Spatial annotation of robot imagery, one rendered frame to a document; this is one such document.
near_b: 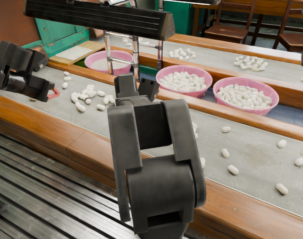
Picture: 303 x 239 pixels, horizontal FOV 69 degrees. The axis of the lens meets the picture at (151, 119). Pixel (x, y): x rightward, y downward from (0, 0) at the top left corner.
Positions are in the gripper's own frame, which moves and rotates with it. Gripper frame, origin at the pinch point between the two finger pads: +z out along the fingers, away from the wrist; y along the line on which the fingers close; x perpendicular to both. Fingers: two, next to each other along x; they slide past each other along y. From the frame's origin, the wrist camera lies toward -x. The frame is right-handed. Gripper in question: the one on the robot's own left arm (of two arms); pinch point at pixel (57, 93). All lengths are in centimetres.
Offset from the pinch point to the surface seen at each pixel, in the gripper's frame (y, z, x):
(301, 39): -90, 215, -133
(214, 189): -59, 2, 10
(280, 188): -74, 10, 5
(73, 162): -15.5, 0.1, 19.3
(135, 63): -10.5, 26.9, -22.6
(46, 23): 45, 23, -31
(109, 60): 4.0, 28.3, -21.4
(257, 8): -34, 230, -171
